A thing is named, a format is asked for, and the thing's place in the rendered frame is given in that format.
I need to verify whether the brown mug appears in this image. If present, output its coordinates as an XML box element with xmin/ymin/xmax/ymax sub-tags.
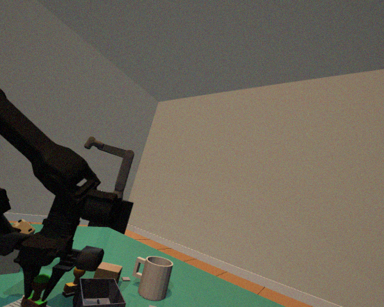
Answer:
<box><xmin>132</xmin><ymin>256</ymin><xmax>173</xmax><ymax>301</ymax></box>

